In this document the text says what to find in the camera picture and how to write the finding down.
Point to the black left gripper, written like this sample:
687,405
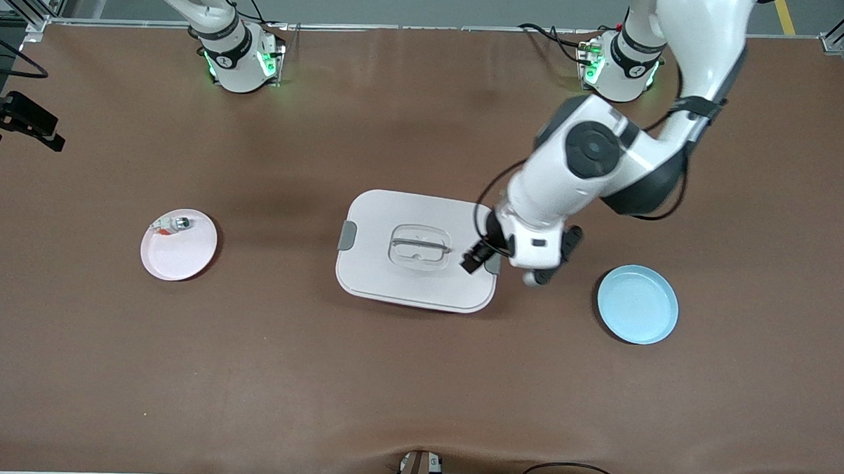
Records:
493,242

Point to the light blue round plate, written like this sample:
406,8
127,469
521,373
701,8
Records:
637,304

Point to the silver table edge rail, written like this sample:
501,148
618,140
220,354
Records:
401,27

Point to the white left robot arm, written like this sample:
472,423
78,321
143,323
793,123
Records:
607,152

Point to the white lidded storage box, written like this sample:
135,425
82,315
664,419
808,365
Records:
414,254

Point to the silver white switch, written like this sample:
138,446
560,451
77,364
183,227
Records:
175,223

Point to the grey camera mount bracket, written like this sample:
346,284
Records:
417,472

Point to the brown table mat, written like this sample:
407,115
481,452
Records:
417,384

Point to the pink round plate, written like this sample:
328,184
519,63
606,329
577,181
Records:
178,249

